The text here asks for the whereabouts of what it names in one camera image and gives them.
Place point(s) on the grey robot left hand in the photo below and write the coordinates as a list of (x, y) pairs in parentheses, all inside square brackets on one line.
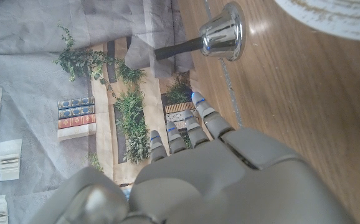
[(217, 183)]

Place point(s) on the white plate gold rim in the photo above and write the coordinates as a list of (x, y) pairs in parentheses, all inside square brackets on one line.
[(339, 15)]

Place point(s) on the printed backdrop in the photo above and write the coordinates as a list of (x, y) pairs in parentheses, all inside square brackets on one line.
[(43, 62)]

